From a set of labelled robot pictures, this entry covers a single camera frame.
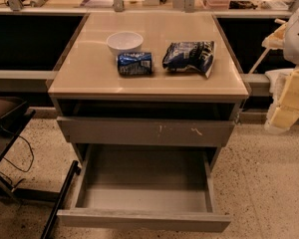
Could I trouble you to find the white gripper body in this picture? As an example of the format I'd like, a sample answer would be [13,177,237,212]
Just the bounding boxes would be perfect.
[273,67,299,114]

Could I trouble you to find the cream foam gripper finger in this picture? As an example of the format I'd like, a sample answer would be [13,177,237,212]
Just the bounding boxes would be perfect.
[264,105,299,133]

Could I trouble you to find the grey drawer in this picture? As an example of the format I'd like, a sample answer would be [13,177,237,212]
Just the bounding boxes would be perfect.
[57,117,234,147]
[58,144,230,232]

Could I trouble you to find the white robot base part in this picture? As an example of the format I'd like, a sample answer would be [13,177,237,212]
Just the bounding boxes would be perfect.
[265,68,293,94]

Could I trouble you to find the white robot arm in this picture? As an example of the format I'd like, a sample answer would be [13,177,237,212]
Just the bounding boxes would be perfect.
[262,7,299,134]

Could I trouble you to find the beige top drawer cabinet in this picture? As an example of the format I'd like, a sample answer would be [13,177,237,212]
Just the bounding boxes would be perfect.
[49,11,248,161]

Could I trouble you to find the grey top drawer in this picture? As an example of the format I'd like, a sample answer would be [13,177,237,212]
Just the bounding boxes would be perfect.
[57,117,234,147]

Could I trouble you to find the blue chip bag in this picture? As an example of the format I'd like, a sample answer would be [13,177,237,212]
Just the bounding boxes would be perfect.
[162,41,215,78]

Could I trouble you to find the blue soda can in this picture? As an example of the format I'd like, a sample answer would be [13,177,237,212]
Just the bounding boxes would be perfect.
[117,52,152,76]

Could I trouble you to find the white ceramic bowl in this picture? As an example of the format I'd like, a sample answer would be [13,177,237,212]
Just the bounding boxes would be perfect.
[107,31,144,56]

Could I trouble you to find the black bar on floor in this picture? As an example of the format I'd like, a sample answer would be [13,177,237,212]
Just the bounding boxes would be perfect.
[40,160,81,239]

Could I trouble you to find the black metal cart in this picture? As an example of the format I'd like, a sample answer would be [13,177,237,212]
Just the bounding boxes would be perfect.
[0,93,35,202]

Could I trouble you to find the black cable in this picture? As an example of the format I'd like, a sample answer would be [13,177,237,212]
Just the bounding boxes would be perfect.
[0,117,36,187]

